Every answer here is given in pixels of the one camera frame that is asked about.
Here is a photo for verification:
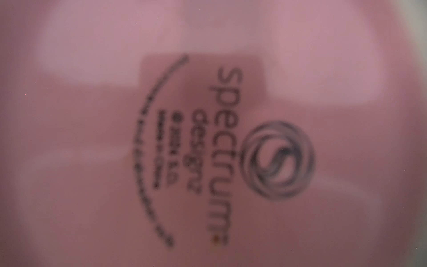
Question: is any pink patterned mug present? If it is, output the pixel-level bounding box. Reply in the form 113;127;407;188
1;1;427;267

